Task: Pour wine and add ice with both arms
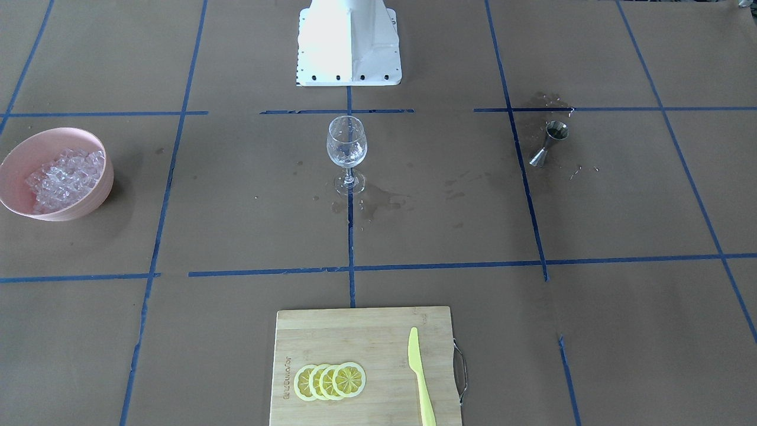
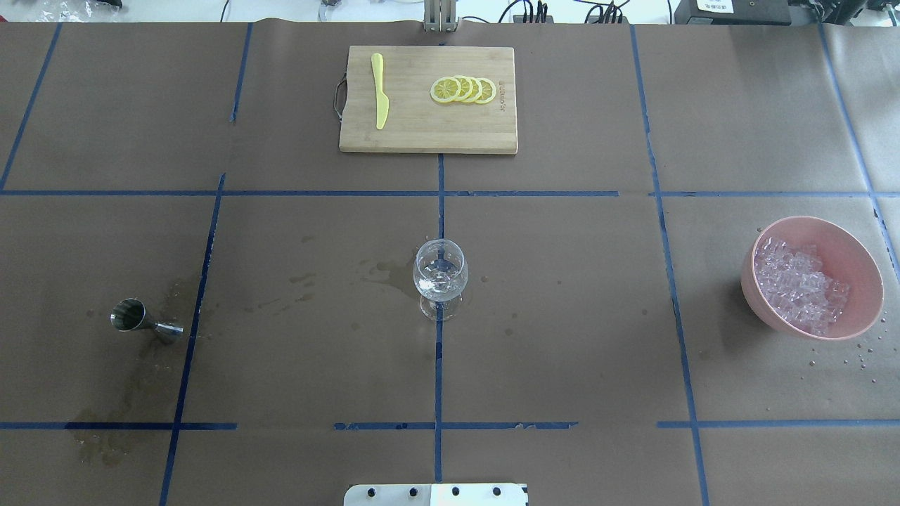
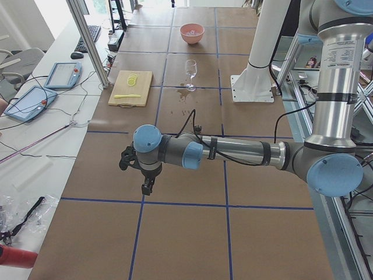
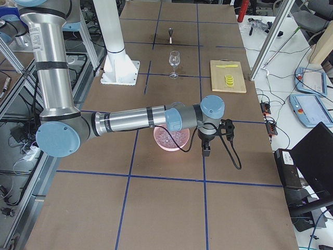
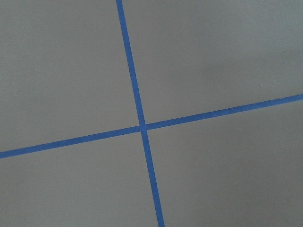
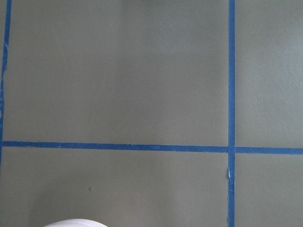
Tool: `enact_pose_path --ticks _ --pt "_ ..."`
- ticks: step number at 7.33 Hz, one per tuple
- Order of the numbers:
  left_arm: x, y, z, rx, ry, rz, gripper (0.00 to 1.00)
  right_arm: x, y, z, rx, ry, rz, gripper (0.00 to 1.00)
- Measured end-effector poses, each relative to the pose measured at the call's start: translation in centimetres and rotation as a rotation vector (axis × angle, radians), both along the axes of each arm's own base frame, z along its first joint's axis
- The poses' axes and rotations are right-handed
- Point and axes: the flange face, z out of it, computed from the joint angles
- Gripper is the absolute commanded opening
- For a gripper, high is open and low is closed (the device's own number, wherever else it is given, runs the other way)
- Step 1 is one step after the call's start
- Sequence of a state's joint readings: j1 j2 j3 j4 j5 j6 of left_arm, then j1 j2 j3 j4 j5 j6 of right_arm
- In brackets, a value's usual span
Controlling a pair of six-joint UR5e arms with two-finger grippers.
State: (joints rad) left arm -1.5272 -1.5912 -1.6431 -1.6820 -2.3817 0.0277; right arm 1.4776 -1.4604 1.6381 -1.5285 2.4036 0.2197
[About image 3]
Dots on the blue teach pendant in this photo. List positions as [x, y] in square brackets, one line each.
[64, 75]
[31, 104]

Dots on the clear plastic bag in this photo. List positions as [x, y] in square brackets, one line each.
[13, 211]

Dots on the black strap tool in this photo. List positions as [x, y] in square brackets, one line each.
[6, 236]

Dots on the black computer box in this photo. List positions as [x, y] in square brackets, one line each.
[115, 40]

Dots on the pink bowl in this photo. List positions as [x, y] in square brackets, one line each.
[192, 26]

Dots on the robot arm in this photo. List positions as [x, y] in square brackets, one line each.
[326, 159]

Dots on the clear wine glass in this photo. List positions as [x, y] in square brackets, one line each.
[191, 71]

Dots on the yellow plastic knife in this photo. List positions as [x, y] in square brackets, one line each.
[127, 96]

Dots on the pile of ice cubes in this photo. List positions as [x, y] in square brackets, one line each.
[192, 33]

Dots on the red cylinder bottle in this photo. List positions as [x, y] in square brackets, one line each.
[15, 257]

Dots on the blue teach pendant far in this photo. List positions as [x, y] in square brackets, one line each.
[64, 75]

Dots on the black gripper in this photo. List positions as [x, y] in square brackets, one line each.
[149, 174]

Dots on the blue teach pendant near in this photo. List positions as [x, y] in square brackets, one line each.
[31, 104]

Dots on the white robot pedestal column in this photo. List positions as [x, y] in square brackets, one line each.
[253, 84]

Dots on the grey office chair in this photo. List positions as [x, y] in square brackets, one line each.
[16, 68]

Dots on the pink thin rod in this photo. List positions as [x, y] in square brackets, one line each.
[18, 152]

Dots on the bamboo cutting board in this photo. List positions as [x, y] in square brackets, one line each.
[142, 88]

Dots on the black computer mouse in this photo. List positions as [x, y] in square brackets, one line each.
[77, 55]

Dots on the aluminium frame post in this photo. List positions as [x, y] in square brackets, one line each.
[81, 24]

